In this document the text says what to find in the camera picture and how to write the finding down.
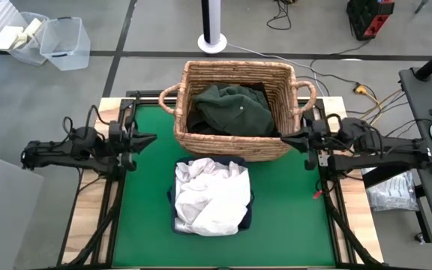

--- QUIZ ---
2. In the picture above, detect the woven wicker basket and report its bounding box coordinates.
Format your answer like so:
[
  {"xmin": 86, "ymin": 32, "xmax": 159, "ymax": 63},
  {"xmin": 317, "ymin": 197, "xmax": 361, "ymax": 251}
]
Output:
[{"xmin": 158, "ymin": 60, "xmax": 317, "ymax": 162}]

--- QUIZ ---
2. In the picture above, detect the navy and white fabric bin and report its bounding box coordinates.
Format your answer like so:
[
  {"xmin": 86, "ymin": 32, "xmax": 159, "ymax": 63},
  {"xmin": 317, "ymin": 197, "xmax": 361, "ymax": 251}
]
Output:
[{"xmin": 166, "ymin": 156, "xmax": 255, "ymax": 236}]

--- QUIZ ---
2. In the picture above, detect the dark green garment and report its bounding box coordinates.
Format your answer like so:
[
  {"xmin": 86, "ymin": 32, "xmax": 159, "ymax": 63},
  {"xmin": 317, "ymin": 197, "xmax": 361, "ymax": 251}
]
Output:
[{"xmin": 191, "ymin": 82, "xmax": 276, "ymax": 137}]

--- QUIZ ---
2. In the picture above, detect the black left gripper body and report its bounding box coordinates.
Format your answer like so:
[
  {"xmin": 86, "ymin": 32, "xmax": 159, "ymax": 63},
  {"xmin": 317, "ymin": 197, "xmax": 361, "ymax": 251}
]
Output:
[{"xmin": 107, "ymin": 119, "xmax": 137, "ymax": 172}]

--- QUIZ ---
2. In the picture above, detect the black and red crate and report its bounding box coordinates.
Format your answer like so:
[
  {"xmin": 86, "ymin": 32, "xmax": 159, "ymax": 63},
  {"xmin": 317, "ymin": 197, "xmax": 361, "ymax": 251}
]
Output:
[{"xmin": 346, "ymin": 0, "xmax": 395, "ymax": 41}]

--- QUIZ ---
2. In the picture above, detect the white floor cable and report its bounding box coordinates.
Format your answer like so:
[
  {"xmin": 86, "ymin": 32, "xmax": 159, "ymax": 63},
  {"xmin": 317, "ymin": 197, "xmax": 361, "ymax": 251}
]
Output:
[{"xmin": 226, "ymin": 42, "xmax": 329, "ymax": 97}]

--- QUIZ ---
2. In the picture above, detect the white tower fan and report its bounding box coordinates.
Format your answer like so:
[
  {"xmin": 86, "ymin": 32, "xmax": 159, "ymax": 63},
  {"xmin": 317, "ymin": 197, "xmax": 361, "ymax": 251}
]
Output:
[{"xmin": 196, "ymin": 0, "xmax": 228, "ymax": 55}]

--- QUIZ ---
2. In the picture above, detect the clear bag of white items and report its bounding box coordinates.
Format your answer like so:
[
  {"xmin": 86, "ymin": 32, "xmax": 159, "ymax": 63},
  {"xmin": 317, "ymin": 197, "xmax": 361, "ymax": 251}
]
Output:
[{"xmin": 361, "ymin": 166, "xmax": 419, "ymax": 212}]

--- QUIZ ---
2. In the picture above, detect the empty clear plastic bin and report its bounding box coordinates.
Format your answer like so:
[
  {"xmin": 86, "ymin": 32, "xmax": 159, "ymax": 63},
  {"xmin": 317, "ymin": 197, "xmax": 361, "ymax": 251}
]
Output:
[{"xmin": 39, "ymin": 16, "xmax": 92, "ymax": 71}]

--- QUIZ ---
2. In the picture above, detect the green table mat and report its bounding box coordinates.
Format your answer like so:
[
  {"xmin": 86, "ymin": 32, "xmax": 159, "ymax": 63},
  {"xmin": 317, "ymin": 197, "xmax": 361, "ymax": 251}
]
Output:
[{"xmin": 112, "ymin": 104, "xmax": 337, "ymax": 268}]

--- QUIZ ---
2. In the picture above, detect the clear bin with foam pieces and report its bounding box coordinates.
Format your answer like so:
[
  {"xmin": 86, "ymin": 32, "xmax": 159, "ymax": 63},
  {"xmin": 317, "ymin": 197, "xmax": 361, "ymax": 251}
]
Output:
[{"xmin": 0, "ymin": 11, "xmax": 50, "ymax": 67}]

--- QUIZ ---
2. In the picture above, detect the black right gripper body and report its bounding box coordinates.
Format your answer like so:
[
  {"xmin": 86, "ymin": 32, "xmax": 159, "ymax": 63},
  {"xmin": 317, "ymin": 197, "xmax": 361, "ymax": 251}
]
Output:
[{"xmin": 304, "ymin": 119, "xmax": 332, "ymax": 172}]

